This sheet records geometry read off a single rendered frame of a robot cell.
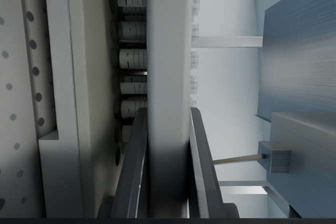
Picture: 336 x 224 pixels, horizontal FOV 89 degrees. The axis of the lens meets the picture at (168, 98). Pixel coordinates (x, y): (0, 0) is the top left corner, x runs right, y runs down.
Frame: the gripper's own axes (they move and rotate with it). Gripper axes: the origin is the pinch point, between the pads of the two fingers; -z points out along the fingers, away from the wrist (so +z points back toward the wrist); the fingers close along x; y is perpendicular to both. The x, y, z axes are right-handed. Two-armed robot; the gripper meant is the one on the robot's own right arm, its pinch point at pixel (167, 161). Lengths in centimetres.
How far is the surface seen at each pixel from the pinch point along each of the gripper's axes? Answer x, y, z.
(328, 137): -14.6, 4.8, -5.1
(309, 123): -15.0, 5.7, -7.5
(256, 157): -11.1, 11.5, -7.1
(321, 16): -34, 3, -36
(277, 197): -68, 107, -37
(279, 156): -13.2, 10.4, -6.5
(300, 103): -34.2, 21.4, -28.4
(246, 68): -160, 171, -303
